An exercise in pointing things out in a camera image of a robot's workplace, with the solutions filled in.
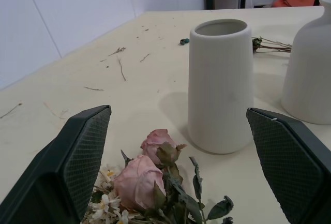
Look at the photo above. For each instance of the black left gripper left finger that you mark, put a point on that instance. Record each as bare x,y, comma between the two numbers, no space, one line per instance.
64,172

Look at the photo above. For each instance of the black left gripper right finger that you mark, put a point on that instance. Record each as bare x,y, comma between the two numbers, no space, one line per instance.
292,167

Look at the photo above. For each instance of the white bottle-shaped ceramic vase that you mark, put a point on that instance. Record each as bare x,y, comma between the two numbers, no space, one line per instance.
309,63

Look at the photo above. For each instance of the white cylindrical ceramic vase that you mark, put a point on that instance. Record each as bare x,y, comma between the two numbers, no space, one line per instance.
219,89

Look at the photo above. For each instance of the dried pink rose bouquet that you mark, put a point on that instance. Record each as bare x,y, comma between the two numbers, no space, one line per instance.
150,180

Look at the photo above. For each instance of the dried brown twig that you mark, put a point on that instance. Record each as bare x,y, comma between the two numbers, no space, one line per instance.
122,69

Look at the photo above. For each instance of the dried flower stems bundle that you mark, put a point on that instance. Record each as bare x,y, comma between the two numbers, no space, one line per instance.
271,45

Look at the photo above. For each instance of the small green debris piece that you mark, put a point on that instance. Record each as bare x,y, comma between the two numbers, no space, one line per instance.
184,41

